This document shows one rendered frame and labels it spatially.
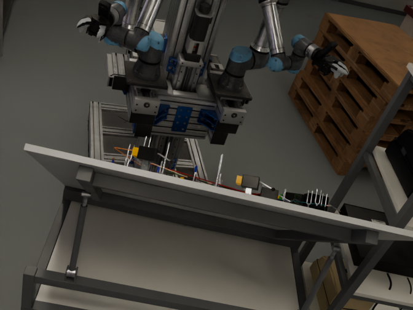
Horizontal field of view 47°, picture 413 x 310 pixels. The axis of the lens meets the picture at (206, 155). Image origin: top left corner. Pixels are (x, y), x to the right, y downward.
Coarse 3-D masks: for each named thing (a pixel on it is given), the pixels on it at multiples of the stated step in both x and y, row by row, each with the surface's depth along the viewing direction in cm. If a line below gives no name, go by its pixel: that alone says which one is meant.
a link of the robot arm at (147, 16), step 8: (152, 0) 221; (160, 0) 223; (144, 8) 221; (152, 8) 221; (144, 16) 220; (152, 16) 221; (136, 24) 221; (144, 24) 220; (152, 24) 223; (128, 32) 220; (136, 32) 220; (144, 32) 220; (128, 40) 220; (136, 40) 219; (144, 40) 219; (136, 48) 221; (144, 48) 220
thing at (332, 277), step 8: (312, 264) 248; (320, 264) 240; (344, 264) 235; (312, 272) 247; (328, 272) 231; (336, 272) 228; (328, 280) 229; (336, 280) 225; (320, 288) 235; (328, 288) 228; (336, 288) 222; (320, 296) 233; (328, 296) 226; (320, 304) 232; (328, 304) 226; (352, 304) 223; (360, 304) 224; (368, 304) 224
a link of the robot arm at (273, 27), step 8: (264, 0) 239; (272, 0) 239; (264, 8) 241; (272, 8) 240; (264, 16) 243; (272, 16) 240; (272, 24) 241; (272, 32) 241; (280, 32) 243; (272, 40) 242; (280, 40) 242; (272, 48) 243; (280, 48) 242; (272, 56) 244; (280, 56) 242; (288, 56) 247; (272, 64) 243; (280, 64) 241; (288, 64) 245
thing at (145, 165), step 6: (138, 150) 144; (144, 150) 144; (150, 150) 144; (156, 150) 144; (138, 156) 144; (144, 156) 144; (150, 156) 143; (156, 156) 145; (162, 156) 145; (144, 162) 144; (150, 162) 146; (156, 162) 146; (144, 168) 144
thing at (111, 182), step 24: (96, 192) 170; (120, 192) 143; (144, 192) 142; (168, 192) 143; (192, 216) 218; (240, 216) 146; (264, 216) 147; (288, 216) 149; (312, 240) 185; (336, 240) 161; (360, 240) 145
